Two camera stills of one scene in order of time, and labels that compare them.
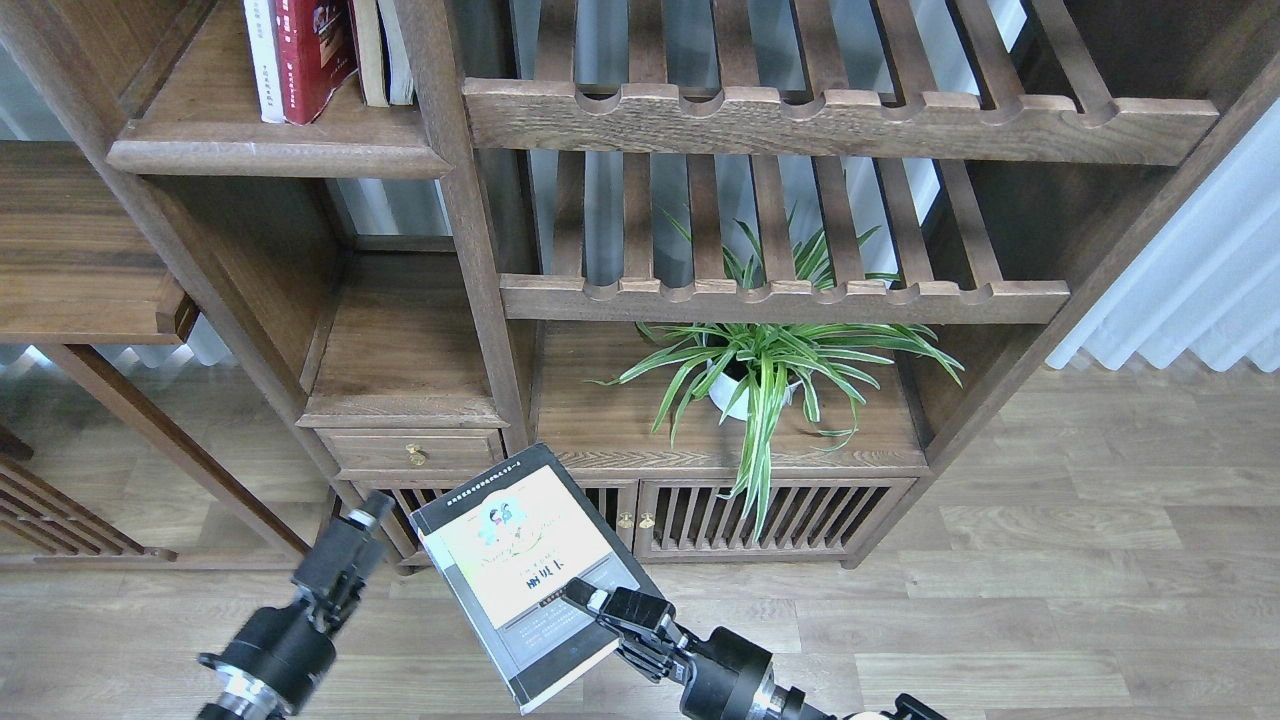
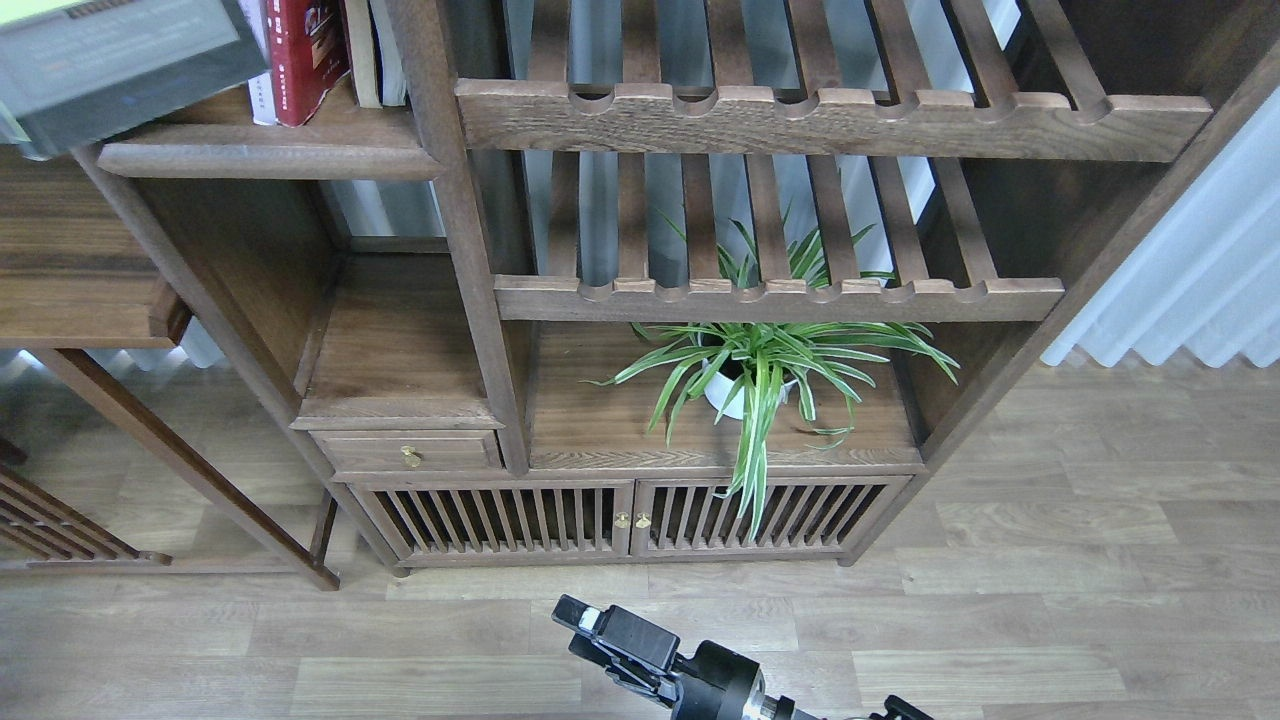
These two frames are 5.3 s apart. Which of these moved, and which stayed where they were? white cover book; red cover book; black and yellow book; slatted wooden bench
Moved: black and yellow book
Stayed: red cover book; slatted wooden bench; white cover book
